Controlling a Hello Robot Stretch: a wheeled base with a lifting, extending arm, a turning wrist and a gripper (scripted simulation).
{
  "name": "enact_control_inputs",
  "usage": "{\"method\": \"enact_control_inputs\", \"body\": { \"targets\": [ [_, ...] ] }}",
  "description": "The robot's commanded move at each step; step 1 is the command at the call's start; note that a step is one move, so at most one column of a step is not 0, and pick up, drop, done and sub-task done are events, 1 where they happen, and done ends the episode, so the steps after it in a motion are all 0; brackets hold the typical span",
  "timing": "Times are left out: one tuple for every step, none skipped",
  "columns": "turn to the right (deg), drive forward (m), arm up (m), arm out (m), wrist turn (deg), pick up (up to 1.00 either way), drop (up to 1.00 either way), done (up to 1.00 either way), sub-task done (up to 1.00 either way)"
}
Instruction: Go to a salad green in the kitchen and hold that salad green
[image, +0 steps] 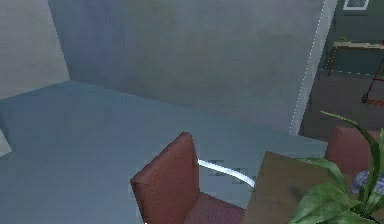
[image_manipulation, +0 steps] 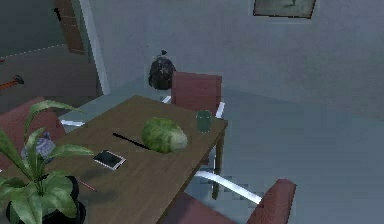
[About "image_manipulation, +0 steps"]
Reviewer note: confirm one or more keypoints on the green cup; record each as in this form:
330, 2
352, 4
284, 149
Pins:
203, 121

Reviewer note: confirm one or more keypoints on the green lettuce head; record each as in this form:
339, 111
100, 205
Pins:
163, 135

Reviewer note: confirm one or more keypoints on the black garbage bag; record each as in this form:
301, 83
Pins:
161, 73

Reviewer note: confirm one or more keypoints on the black pen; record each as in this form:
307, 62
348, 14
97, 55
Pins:
130, 141

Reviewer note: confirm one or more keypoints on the brown wooden table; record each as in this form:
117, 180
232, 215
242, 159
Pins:
150, 173

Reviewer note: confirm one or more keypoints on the black and white phone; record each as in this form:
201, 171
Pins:
109, 159

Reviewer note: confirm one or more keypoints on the red pencil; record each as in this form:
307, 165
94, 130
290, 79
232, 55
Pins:
87, 185

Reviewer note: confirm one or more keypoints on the brown room door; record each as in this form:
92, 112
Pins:
70, 26

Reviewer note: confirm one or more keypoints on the blue white patterned vase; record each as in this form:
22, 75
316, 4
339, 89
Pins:
42, 148

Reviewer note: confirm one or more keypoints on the green house plant black pot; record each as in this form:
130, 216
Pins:
36, 186

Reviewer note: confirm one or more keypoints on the red chair white frame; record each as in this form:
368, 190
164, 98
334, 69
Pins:
263, 206
16, 123
196, 91

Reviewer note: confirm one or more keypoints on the framed wall picture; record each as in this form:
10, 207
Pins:
284, 8

